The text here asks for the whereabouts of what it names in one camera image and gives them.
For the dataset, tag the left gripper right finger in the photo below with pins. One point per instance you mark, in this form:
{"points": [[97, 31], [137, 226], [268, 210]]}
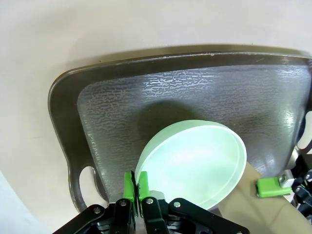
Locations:
{"points": [[145, 187]]}

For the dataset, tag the pale green bowl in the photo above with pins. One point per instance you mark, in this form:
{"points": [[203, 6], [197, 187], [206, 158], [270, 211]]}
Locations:
{"points": [[195, 165]]}

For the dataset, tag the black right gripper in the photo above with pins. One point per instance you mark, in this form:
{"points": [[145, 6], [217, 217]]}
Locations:
{"points": [[304, 192]]}

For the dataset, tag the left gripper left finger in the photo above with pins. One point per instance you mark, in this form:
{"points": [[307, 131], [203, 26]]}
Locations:
{"points": [[128, 187]]}

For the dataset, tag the dark brown plastic tray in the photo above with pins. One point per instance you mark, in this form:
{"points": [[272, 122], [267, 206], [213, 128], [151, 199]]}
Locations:
{"points": [[195, 85]]}

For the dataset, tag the tall brown cup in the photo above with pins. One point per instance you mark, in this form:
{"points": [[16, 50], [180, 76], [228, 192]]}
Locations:
{"points": [[256, 219]]}

